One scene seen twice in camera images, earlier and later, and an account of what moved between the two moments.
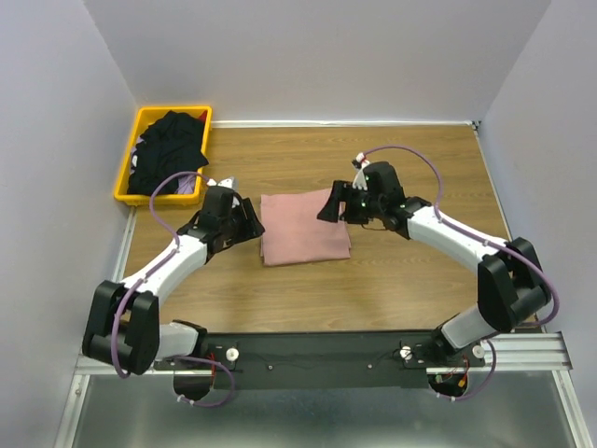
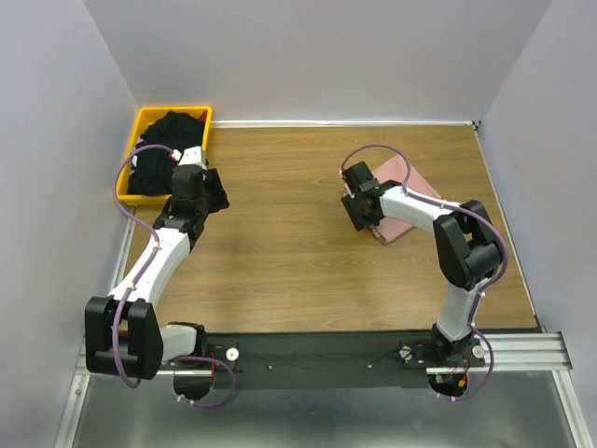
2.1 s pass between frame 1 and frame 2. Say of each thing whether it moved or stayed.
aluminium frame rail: stayed
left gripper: moved
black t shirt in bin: stayed
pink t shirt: moved
